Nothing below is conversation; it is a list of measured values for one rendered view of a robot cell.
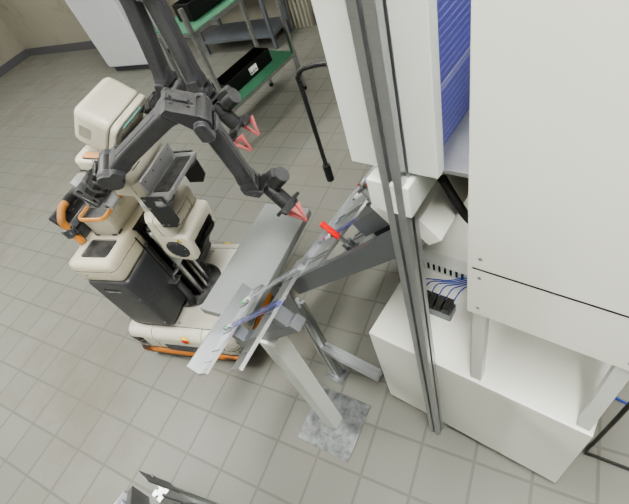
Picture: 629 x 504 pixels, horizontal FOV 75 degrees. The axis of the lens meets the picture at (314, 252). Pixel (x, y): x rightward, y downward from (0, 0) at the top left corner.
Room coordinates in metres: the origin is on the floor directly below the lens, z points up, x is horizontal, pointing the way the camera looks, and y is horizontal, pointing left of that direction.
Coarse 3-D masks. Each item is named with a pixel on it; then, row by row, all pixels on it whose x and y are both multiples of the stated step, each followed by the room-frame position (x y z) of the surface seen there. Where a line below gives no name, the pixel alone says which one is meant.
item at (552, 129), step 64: (512, 0) 0.39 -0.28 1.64; (576, 0) 0.35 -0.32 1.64; (512, 64) 0.39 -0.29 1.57; (576, 64) 0.34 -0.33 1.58; (512, 128) 0.38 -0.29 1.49; (576, 128) 0.33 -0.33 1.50; (512, 192) 0.37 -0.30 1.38; (576, 192) 0.31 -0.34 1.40; (512, 256) 0.36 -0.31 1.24; (576, 256) 0.29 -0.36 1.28; (512, 320) 0.35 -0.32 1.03; (576, 320) 0.27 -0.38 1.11
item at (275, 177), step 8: (272, 168) 1.17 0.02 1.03; (280, 168) 1.17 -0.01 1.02; (264, 176) 1.18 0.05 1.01; (272, 176) 1.14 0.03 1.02; (280, 176) 1.14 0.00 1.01; (288, 176) 1.15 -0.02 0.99; (264, 184) 1.16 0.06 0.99; (272, 184) 1.15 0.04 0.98; (280, 184) 1.14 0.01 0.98; (248, 192) 1.15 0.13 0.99; (256, 192) 1.15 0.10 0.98
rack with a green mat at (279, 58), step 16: (224, 0) 3.45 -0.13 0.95; (240, 0) 3.37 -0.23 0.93; (176, 16) 3.56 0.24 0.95; (208, 16) 3.25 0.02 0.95; (192, 32) 3.07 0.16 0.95; (288, 32) 3.60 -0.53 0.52; (208, 64) 3.07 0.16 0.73; (272, 64) 3.55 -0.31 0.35; (256, 80) 3.38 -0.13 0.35; (304, 80) 3.61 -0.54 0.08
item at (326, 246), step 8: (360, 200) 1.10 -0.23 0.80; (352, 208) 1.10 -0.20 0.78; (360, 208) 1.01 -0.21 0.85; (344, 216) 1.10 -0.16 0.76; (352, 216) 1.00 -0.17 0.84; (336, 224) 1.10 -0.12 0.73; (344, 232) 0.94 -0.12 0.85; (328, 240) 1.00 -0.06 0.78; (336, 240) 0.91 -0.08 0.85; (320, 248) 1.00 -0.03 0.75; (328, 248) 0.91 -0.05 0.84; (312, 256) 1.00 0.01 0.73; (320, 256) 0.91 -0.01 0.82; (312, 264) 0.91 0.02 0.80
